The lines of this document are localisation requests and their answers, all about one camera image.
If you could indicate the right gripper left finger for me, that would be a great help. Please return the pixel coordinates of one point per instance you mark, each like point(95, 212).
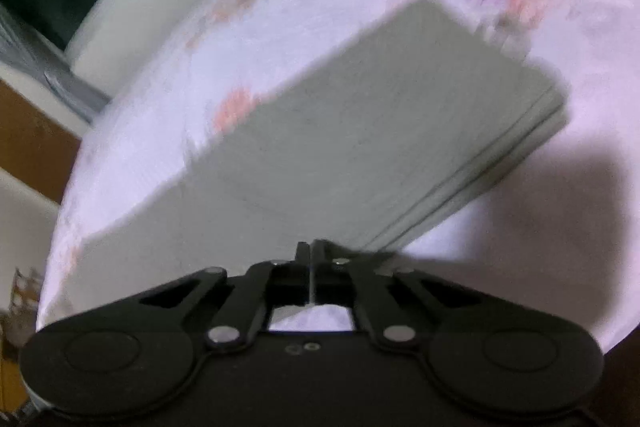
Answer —
point(140, 347)

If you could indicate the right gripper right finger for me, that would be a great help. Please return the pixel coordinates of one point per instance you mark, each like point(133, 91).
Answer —
point(472, 345)

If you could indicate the grey pants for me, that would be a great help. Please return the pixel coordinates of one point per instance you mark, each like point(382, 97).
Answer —
point(369, 150)

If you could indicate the wooden chair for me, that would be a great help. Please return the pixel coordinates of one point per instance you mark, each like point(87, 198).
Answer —
point(18, 323)

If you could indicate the brown wooden door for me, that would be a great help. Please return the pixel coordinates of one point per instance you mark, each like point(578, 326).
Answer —
point(34, 148)

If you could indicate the left grey curtain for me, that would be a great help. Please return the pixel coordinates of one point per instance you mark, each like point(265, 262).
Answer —
point(27, 51)

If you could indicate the pink floral bed sheet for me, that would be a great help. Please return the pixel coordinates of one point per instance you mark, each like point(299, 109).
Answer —
point(559, 232)

